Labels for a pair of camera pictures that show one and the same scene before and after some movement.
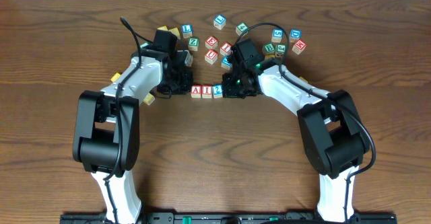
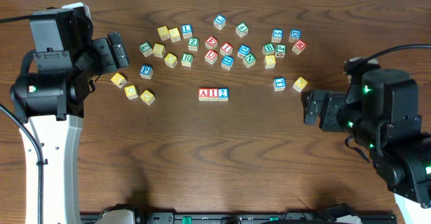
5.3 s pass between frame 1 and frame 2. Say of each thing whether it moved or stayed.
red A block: moved
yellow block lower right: stayed
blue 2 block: moved
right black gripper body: moved
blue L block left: stayed
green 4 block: stayed
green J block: stayed
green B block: stayed
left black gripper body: moved
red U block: stayed
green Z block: stayed
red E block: stayed
